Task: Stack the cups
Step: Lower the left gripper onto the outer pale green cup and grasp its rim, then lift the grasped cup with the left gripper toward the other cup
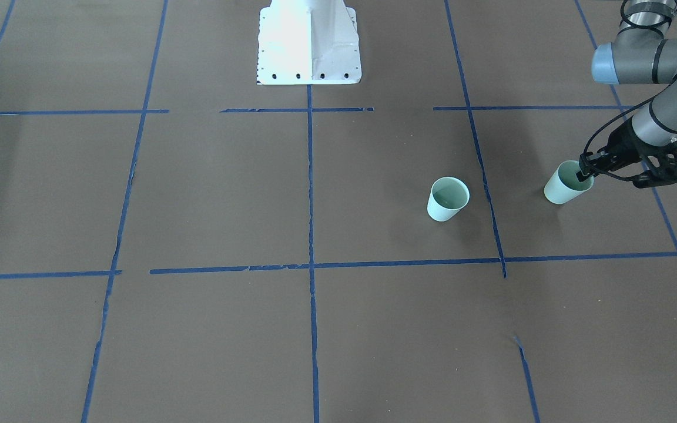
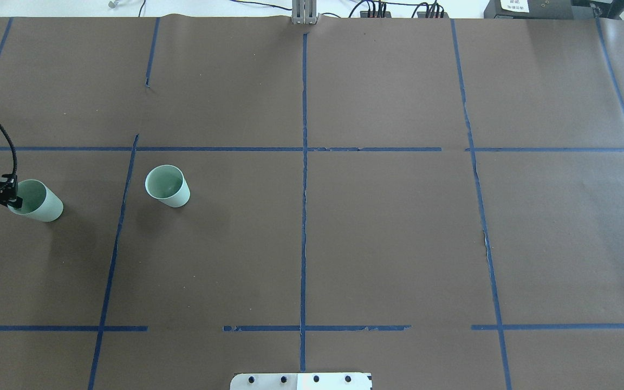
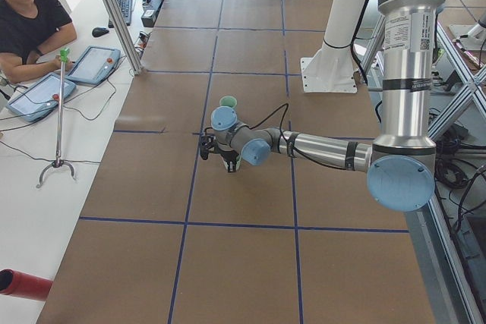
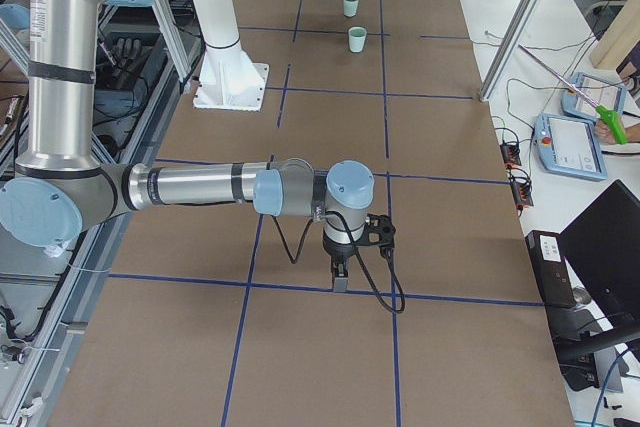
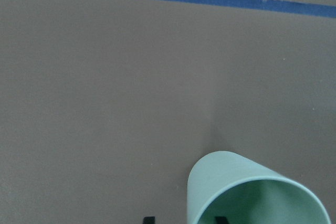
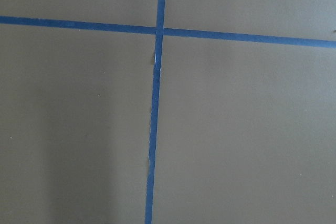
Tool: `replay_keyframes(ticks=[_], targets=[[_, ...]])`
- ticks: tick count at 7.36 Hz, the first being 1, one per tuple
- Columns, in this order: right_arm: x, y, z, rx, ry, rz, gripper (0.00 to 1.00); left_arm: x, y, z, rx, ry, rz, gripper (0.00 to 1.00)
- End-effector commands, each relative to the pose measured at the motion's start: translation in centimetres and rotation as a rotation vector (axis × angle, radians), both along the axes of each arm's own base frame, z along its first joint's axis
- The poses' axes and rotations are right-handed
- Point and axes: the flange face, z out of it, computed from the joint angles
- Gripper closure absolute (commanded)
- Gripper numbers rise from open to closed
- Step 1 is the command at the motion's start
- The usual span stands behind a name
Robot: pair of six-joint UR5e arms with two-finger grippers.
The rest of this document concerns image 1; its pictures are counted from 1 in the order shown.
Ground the mint green cup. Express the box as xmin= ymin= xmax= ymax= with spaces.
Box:
xmin=543 ymin=160 xmax=594 ymax=204
xmin=427 ymin=176 xmax=471 ymax=222

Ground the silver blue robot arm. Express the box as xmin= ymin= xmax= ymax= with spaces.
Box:
xmin=576 ymin=1 xmax=677 ymax=189

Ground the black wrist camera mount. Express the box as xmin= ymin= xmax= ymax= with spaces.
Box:
xmin=632 ymin=137 xmax=677 ymax=189

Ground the white pillar with base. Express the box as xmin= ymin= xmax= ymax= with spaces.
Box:
xmin=256 ymin=1 xmax=363 ymax=85

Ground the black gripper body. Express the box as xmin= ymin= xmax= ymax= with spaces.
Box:
xmin=594 ymin=120 xmax=656 ymax=171

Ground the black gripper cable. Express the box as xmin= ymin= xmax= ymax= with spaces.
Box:
xmin=582 ymin=0 xmax=677 ymax=159

